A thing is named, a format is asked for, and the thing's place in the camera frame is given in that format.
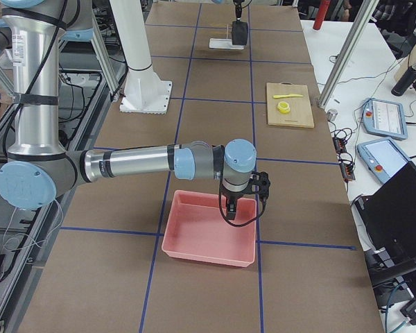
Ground black braided right cable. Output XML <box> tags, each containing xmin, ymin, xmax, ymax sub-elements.
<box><xmin>217</xmin><ymin>180</ymin><xmax>267</xmax><ymax>228</ymax></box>

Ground pink plastic bin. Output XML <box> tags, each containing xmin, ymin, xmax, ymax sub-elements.
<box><xmin>162</xmin><ymin>190</ymin><xmax>256</xmax><ymax>267</ymax></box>

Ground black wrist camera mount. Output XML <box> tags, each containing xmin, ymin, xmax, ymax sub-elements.
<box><xmin>245</xmin><ymin>171</ymin><xmax>271</xmax><ymax>204</ymax></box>

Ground teach pendant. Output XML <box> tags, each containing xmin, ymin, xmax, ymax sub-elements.
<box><xmin>356</xmin><ymin>137</ymin><xmax>411</xmax><ymax>184</ymax></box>
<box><xmin>362</xmin><ymin>99</ymin><xmax>408</xmax><ymax>140</ymax></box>

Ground dark grey wiping cloth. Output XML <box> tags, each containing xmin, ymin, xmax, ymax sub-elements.
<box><xmin>231</xmin><ymin>20</ymin><xmax>248</xmax><ymax>46</ymax></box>

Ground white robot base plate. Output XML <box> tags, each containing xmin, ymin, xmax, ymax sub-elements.
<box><xmin>119</xmin><ymin>80</ymin><xmax>173</xmax><ymax>114</ymax></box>

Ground white rectangular tray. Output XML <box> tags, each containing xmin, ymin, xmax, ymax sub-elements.
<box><xmin>209</xmin><ymin>38</ymin><xmax>245</xmax><ymax>51</ymax></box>

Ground black water bottle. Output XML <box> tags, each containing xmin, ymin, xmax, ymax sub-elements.
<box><xmin>391</xmin><ymin>62</ymin><xmax>416</xmax><ymax>96</ymax></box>

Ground bamboo cutting board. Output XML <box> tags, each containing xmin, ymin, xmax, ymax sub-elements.
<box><xmin>266</xmin><ymin>83</ymin><xmax>314</xmax><ymax>128</ymax></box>

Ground yellow plastic knife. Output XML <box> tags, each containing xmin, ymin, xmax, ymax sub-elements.
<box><xmin>272</xmin><ymin>93</ymin><xmax>304</xmax><ymax>99</ymax></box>

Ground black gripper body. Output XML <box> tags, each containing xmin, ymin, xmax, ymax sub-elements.
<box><xmin>232</xmin><ymin>0</ymin><xmax>243</xmax><ymax>19</ymax></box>
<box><xmin>219</xmin><ymin>183</ymin><xmax>248</xmax><ymax>209</ymax></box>

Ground wooden towel rack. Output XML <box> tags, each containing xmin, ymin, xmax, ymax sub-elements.
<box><xmin>211</xmin><ymin>23</ymin><xmax>231</xmax><ymax>39</ymax></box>

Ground aluminium frame post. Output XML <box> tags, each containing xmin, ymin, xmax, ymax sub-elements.
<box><xmin>317</xmin><ymin>0</ymin><xmax>379</xmax><ymax>109</ymax></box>

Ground yellow lemon slices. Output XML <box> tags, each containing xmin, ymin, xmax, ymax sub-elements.
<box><xmin>277</xmin><ymin>101</ymin><xmax>291</xmax><ymax>114</ymax></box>

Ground teach pendant near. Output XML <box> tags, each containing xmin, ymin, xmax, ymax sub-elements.
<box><xmin>356</xmin><ymin>137</ymin><xmax>411</xmax><ymax>184</ymax></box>

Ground teach pendant far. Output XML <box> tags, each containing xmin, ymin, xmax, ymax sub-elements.
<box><xmin>362</xmin><ymin>99</ymin><xmax>408</xmax><ymax>140</ymax></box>

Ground black monitor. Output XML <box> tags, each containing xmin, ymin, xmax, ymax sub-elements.
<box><xmin>355</xmin><ymin>162</ymin><xmax>416</xmax><ymax>257</ymax></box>

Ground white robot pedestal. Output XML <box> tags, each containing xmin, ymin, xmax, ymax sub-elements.
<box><xmin>110</xmin><ymin>0</ymin><xmax>152</xmax><ymax>89</ymax></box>

